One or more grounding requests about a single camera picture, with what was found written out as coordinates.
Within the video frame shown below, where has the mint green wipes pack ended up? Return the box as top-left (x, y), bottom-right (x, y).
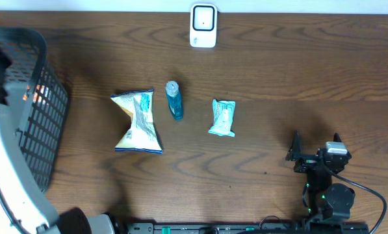
top-left (208, 99), bottom-right (235, 137)

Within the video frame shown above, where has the teal mouthwash bottle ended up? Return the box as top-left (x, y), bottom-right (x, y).
top-left (165, 81), bottom-right (183, 120)

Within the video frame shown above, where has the white yellow snack bag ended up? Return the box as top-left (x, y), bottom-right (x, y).
top-left (110, 88), bottom-right (162, 154)

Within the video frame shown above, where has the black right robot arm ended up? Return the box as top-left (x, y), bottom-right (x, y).
top-left (285, 132), bottom-right (355, 224)

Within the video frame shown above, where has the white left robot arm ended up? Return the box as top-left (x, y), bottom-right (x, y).
top-left (0, 50), bottom-right (123, 234)

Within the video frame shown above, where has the white barcode scanner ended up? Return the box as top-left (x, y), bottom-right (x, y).
top-left (189, 3), bottom-right (218, 48)

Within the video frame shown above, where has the grey plastic basket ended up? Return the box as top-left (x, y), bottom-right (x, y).
top-left (0, 27), bottom-right (70, 192)

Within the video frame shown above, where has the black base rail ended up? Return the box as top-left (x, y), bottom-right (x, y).
top-left (125, 222), bottom-right (369, 234)

